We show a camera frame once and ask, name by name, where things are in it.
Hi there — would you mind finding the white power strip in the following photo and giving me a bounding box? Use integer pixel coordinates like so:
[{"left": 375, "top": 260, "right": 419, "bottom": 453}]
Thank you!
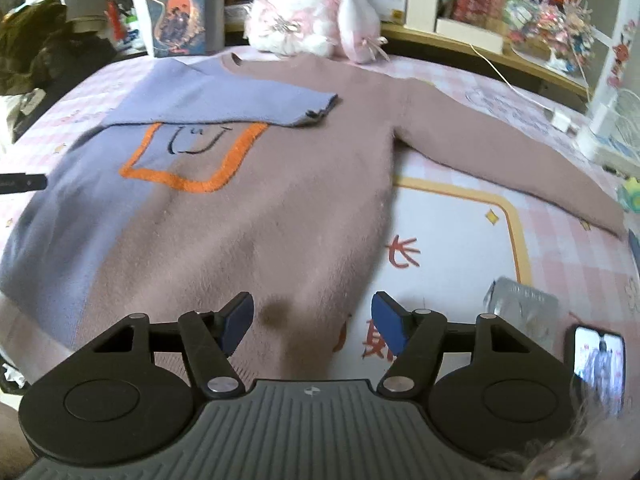
[{"left": 575, "top": 125, "right": 640, "bottom": 171}]

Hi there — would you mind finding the dark olive jacket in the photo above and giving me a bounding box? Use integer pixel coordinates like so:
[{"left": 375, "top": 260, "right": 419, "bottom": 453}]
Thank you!
[{"left": 0, "top": 0, "right": 108, "bottom": 96}]

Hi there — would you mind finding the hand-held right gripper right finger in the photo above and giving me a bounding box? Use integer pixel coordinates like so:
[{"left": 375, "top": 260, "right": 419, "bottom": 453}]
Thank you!
[{"left": 370, "top": 290, "right": 571, "bottom": 401}]

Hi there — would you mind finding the white and pink plush bunny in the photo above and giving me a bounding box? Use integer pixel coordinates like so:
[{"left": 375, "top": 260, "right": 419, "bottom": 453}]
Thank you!
[{"left": 244, "top": 0, "right": 388, "bottom": 65}]

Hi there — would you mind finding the white cloth bag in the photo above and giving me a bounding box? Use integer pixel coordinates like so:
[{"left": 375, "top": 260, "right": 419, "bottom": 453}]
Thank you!
[{"left": 0, "top": 87, "right": 48, "bottom": 136}]

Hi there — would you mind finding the clear plastic package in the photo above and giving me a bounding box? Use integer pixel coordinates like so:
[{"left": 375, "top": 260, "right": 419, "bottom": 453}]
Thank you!
[{"left": 482, "top": 277, "right": 561, "bottom": 356}]

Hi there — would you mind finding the small green toy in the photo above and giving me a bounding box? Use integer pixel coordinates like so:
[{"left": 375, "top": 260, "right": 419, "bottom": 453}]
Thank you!
[{"left": 617, "top": 177, "right": 640, "bottom": 213}]

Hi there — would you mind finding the red tassel ornament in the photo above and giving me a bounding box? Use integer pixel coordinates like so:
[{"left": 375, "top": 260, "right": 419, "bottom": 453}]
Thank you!
[{"left": 102, "top": 0, "right": 128, "bottom": 43}]

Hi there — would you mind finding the cartoon deer sticker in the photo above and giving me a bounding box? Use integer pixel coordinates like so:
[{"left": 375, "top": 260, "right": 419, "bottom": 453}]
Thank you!
[{"left": 607, "top": 20, "right": 633, "bottom": 91}]

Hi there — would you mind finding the colourful flower ornament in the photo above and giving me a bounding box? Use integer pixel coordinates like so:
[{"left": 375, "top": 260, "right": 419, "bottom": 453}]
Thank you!
[{"left": 505, "top": 0, "right": 596, "bottom": 73}]

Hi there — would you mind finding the flat white box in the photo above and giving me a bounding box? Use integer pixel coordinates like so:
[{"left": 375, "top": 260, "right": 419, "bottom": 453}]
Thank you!
[{"left": 435, "top": 16, "right": 506, "bottom": 56}]

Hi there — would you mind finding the purple and brown sweater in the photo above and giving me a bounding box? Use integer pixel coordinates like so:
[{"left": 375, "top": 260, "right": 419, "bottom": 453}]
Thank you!
[{"left": 0, "top": 52, "right": 628, "bottom": 378}]

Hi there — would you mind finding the white charger plug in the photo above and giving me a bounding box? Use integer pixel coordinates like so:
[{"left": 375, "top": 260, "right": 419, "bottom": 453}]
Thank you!
[{"left": 590, "top": 100, "right": 618, "bottom": 136}]

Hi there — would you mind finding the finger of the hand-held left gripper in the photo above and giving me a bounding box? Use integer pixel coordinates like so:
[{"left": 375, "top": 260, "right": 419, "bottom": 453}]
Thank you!
[{"left": 0, "top": 172, "right": 48, "bottom": 196}]

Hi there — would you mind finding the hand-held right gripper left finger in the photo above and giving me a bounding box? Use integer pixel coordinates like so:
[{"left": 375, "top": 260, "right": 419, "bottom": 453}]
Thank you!
[{"left": 65, "top": 291, "right": 256, "bottom": 400}]

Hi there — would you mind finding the white charging cable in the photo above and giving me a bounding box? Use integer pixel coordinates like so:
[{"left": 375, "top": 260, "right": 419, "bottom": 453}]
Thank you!
[{"left": 470, "top": 42, "right": 576, "bottom": 133}]

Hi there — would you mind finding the wooden bookshelf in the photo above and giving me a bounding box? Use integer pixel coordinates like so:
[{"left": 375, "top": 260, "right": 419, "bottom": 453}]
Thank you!
[{"left": 50, "top": 0, "right": 626, "bottom": 111}]

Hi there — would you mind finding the dark orange cover book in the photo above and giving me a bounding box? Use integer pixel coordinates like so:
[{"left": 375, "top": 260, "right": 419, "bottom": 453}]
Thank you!
[{"left": 142, "top": 0, "right": 226, "bottom": 58}]

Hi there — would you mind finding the black smartphone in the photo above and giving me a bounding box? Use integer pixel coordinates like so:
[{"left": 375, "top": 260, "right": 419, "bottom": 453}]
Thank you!
[{"left": 565, "top": 325, "right": 627, "bottom": 418}]

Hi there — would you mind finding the white pen holder box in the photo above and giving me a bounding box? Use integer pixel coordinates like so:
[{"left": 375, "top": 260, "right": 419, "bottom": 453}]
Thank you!
[{"left": 404, "top": 0, "right": 441, "bottom": 31}]

